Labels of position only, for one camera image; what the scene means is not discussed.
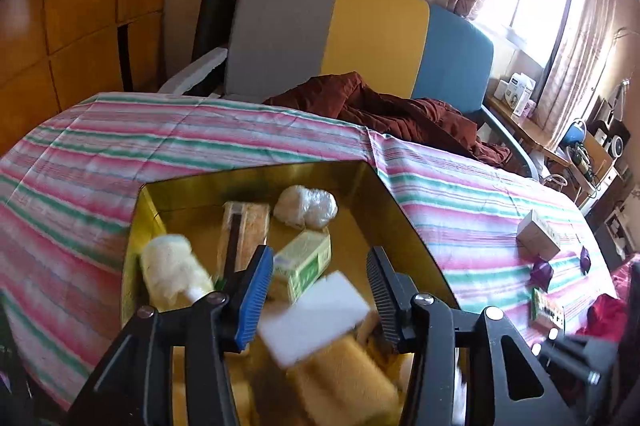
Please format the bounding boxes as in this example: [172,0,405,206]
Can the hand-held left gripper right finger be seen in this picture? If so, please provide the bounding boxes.
[366,246,573,426]

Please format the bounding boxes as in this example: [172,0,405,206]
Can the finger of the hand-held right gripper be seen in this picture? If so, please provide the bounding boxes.
[531,327,603,388]

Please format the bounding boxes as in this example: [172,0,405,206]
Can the maroon box with gold interior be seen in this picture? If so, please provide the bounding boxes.
[120,160,463,426]

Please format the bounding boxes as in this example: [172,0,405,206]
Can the grey yellow blue headboard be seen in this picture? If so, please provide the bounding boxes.
[222,0,496,114]

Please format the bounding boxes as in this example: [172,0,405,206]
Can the striped bed sheet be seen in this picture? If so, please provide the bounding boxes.
[0,92,621,412]

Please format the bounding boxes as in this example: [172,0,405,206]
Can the white foam sponge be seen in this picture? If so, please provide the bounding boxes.
[257,271,372,368]

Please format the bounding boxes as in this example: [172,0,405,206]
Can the wooden desk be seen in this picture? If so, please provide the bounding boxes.
[485,96,621,207]

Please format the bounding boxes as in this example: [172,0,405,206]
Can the white plastic-wrapped bundle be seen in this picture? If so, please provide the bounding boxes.
[140,233,216,307]

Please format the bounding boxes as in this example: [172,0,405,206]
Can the blue globe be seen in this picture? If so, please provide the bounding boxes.
[562,119,588,152]

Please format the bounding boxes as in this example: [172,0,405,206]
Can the red cloth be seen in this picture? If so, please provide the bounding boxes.
[585,293,628,337]

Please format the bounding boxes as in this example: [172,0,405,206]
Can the clear bag of white cotton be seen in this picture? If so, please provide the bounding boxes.
[272,185,338,229]

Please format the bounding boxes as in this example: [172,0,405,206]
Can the metal bed rail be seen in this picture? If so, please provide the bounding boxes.
[482,106,541,182]

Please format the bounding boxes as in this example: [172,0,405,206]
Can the green and white soap box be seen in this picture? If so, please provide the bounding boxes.
[272,230,333,302]

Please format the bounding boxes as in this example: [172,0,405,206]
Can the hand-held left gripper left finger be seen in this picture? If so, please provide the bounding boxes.
[67,245,275,426]

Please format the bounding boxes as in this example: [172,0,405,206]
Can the beige carton box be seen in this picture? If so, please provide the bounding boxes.
[516,209,562,262]

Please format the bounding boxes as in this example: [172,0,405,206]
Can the wooden wardrobe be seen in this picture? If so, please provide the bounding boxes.
[0,0,176,117]

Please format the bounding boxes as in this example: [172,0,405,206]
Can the white boxes on desk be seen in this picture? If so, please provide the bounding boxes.
[495,74,538,117]

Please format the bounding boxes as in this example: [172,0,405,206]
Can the yellow sponge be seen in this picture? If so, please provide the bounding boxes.
[287,338,401,426]

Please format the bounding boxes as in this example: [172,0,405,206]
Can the white foam strip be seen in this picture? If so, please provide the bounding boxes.
[157,48,228,96]

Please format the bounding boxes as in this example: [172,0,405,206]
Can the maroon blanket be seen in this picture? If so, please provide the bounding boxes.
[262,72,513,167]

